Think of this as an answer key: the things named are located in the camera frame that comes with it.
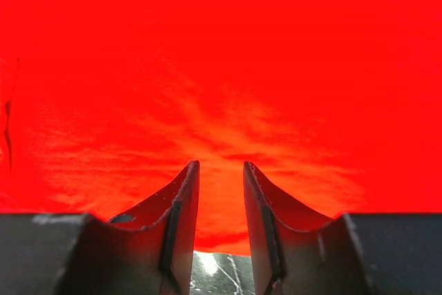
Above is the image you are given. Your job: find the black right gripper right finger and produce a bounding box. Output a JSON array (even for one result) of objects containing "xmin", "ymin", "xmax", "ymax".
[{"xmin": 243, "ymin": 162, "xmax": 374, "ymax": 294}]

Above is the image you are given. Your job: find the red t-shirt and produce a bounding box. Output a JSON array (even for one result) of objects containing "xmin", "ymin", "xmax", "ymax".
[{"xmin": 1, "ymin": 0, "xmax": 441, "ymax": 254}]

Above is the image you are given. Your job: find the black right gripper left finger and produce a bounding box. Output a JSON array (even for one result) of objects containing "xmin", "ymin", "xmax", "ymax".
[{"xmin": 57, "ymin": 160, "xmax": 200, "ymax": 294}]

